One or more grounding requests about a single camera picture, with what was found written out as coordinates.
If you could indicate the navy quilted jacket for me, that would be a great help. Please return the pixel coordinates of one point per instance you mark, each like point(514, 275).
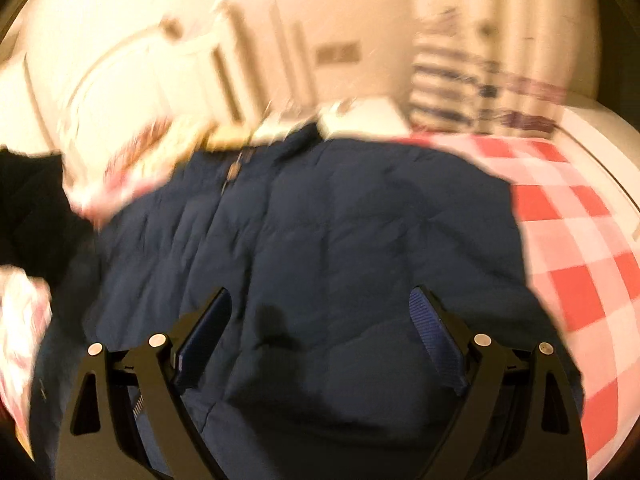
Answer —
point(325, 210)

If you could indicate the white bed cover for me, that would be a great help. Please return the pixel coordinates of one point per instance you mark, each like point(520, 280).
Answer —
point(610, 150)

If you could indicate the cream wooden headboard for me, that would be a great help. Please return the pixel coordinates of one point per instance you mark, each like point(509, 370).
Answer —
point(140, 80)

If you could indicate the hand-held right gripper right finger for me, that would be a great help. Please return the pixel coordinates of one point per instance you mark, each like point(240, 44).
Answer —
point(437, 340)

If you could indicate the blue striped hanging cloth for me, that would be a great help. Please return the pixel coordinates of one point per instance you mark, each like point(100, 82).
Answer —
point(435, 85)

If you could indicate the dark cloth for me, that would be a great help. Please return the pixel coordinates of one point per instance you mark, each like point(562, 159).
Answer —
point(35, 210)

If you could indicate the white nightstand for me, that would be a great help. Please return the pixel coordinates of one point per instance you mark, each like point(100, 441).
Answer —
point(360, 115)

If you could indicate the brown wall switch plate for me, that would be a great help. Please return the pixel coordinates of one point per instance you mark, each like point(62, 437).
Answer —
point(337, 53)

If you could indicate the floral patterned pillow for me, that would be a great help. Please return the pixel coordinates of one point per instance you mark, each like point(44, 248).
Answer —
point(140, 145)

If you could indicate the pale yellow pillow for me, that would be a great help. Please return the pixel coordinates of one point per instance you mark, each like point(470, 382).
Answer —
point(220, 137)

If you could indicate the cream printed curtain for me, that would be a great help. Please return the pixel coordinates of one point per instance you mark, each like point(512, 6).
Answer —
point(540, 35)

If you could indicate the red checkered bed sheet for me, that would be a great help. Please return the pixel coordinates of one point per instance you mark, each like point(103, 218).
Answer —
point(575, 240)

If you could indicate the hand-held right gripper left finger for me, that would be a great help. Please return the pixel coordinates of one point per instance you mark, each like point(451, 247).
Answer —
point(200, 340)

